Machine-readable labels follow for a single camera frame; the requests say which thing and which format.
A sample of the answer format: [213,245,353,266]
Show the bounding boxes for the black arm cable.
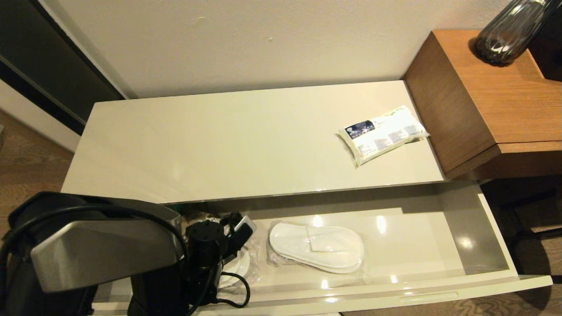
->
[0,204,252,316]

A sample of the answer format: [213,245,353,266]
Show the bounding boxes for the white slippers with paper tag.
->
[266,219,366,277]

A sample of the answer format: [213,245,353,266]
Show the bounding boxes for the cream white drawer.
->
[90,182,553,316]

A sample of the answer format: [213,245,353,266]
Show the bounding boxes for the dark sliding door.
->
[0,0,126,136]

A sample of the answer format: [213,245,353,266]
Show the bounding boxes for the white tissue pack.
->
[336,106,429,169]

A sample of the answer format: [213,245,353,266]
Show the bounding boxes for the black box on desk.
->
[527,0,562,83]

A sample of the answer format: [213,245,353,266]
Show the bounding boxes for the white slippers in crinkled wrap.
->
[219,245,263,291]

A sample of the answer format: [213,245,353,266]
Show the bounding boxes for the wooden side cabinet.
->
[403,30,562,180]

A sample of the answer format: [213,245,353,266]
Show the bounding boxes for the dark glass vase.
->
[473,0,549,68]

